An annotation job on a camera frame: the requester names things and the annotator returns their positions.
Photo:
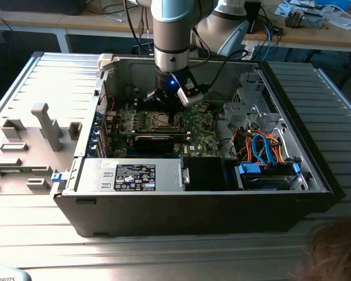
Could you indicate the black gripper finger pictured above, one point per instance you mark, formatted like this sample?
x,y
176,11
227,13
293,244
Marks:
x,y
173,115
163,104

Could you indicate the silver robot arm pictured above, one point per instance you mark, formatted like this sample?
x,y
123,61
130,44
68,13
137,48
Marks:
x,y
171,38

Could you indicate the CPU socket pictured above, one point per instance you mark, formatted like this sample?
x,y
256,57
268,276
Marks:
x,y
152,128

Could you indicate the metal CPU cooler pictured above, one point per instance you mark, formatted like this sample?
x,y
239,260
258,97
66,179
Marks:
x,y
294,19

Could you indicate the green motherboard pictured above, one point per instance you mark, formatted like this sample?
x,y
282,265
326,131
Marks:
x,y
202,128

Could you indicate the black graphics card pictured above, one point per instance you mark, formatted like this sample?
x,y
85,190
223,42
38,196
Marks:
x,y
152,144

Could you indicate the beige case latch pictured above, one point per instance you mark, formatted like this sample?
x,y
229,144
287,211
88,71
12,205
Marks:
x,y
105,61

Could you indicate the black fan shroud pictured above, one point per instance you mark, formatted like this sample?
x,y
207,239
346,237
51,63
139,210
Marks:
x,y
204,174

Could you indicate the silver metal drive cage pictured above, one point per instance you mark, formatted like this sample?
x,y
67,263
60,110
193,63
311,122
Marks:
x,y
242,111

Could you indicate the black power supply label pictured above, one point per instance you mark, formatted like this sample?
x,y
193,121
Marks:
x,y
134,177

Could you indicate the white labelled adapter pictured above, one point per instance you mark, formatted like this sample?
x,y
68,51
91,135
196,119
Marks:
x,y
248,52

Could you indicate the hard disk in blue carrier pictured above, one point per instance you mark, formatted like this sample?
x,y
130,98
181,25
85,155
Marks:
x,y
245,169

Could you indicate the silver power supply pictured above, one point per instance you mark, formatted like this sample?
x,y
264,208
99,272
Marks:
x,y
96,175

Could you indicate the black open PC case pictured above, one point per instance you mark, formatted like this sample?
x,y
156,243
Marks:
x,y
163,216

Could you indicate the black box on desk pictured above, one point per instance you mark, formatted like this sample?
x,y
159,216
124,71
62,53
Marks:
x,y
255,17

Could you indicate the blue case latch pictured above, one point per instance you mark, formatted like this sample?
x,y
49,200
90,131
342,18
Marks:
x,y
57,177

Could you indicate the grey parts rack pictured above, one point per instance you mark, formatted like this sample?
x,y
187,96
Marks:
x,y
32,140

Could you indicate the black monitor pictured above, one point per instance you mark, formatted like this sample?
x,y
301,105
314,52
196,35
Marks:
x,y
38,6

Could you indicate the grey metal device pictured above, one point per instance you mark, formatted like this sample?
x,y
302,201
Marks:
x,y
313,20

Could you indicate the green RAM stick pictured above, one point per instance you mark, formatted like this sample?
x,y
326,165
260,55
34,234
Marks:
x,y
10,171

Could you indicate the papers and plastic bags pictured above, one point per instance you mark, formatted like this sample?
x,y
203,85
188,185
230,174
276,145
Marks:
x,y
342,19

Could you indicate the person's brown-haired head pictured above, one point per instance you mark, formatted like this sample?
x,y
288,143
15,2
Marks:
x,y
336,251

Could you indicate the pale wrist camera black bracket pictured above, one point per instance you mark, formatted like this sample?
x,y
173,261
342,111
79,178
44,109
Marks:
x,y
190,98

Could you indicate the expansion slot bracket row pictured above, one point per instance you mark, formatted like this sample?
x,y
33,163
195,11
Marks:
x,y
101,146

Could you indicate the wooden desk white frame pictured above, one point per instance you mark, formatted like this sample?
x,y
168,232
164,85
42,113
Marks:
x,y
76,20

